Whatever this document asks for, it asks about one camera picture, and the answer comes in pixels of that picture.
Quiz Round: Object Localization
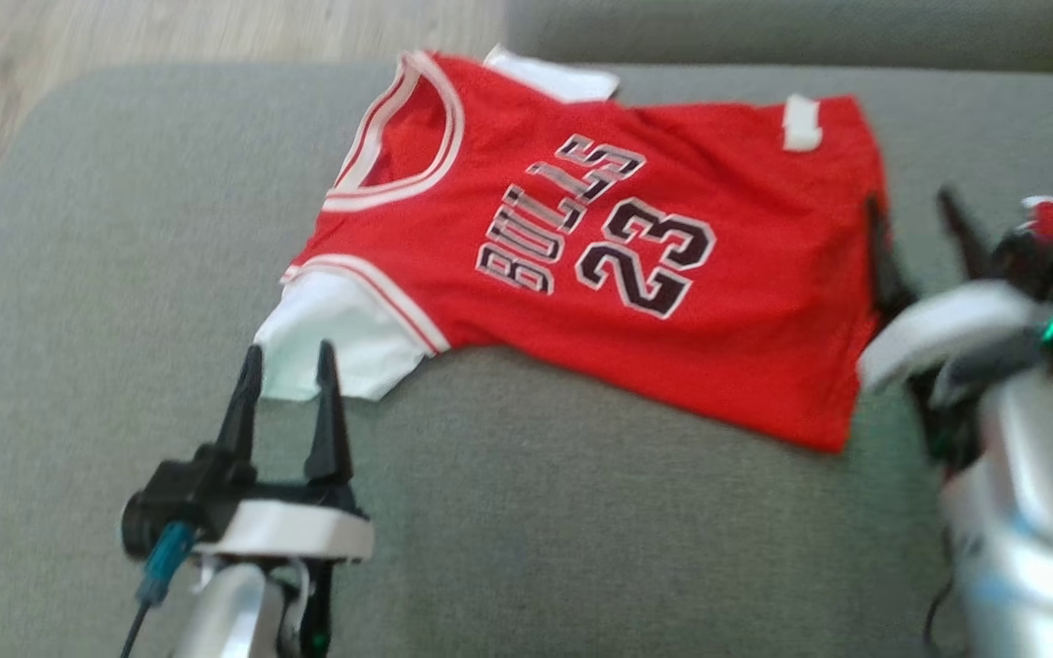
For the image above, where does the blue plug black left cable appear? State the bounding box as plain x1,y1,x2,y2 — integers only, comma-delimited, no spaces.
119,523,197,658

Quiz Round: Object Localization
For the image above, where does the red Bulls 23 jersey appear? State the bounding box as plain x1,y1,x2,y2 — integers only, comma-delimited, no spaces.
254,46,889,454

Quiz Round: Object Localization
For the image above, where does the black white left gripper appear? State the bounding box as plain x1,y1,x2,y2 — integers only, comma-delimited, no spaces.
194,340,375,561

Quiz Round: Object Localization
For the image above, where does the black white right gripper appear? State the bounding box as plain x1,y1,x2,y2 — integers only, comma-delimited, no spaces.
857,187,1040,395

